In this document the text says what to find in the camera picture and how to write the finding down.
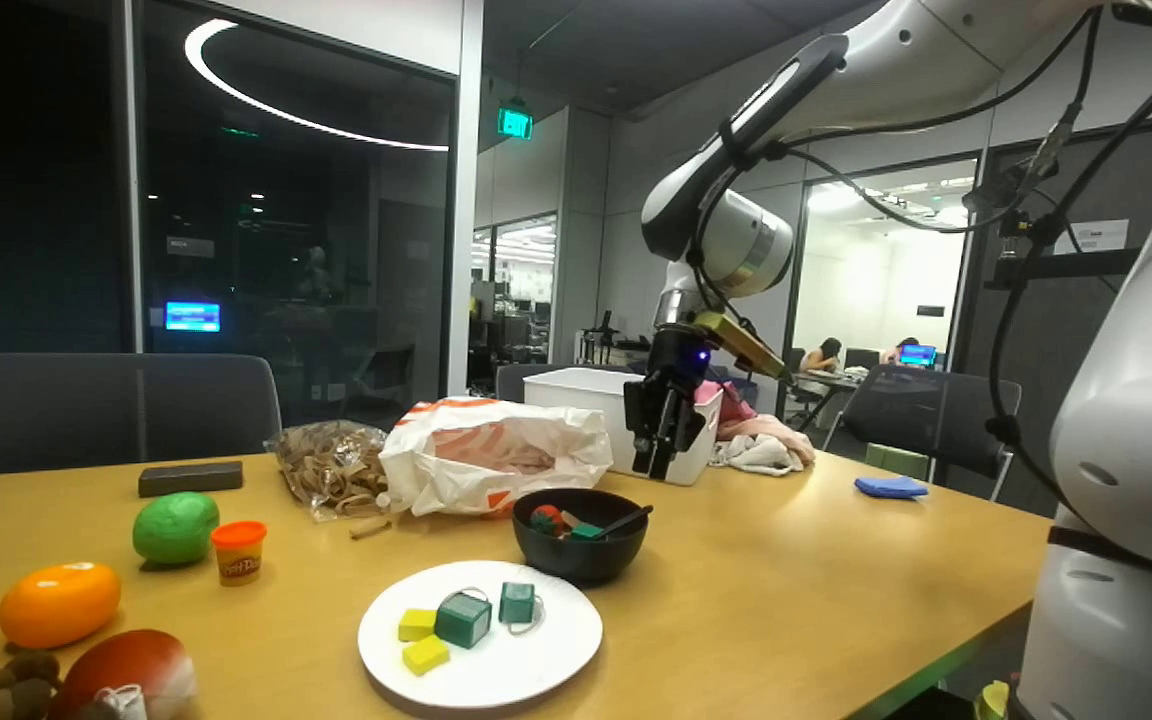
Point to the dark office chair right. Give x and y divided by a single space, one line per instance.
933 415

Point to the orange ball in bowl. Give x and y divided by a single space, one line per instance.
555 518

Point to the yellow block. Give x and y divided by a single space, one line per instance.
426 654
417 625

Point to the white box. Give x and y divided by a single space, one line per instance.
592 388

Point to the red and white object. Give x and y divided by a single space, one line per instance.
142 672

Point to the green ball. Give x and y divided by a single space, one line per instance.
175 529

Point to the white pink cloth pile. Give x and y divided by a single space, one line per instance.
755 442

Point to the orange play dough cup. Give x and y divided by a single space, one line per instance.
239 549

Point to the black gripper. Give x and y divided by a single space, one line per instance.
660 404

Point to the white orange plastic bag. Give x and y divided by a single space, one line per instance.
475 459

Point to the teal block on plate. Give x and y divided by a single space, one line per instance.
460 617
518 604

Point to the black rectangular block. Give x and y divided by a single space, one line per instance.
189 477

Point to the black bowl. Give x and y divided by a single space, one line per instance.
581 563

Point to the white paper plate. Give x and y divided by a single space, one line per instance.
509 666

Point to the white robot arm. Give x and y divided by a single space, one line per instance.
921 60

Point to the yellow block lower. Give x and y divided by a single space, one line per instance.
426 654

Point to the blue flat object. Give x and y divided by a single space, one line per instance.
888 485

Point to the yellow block upper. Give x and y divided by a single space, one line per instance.
417 625

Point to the clear bag of rubber bands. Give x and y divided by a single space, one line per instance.
334 466

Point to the orange plastic egg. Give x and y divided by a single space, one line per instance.
59 604

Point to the grey office chair left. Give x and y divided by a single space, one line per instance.
69 410

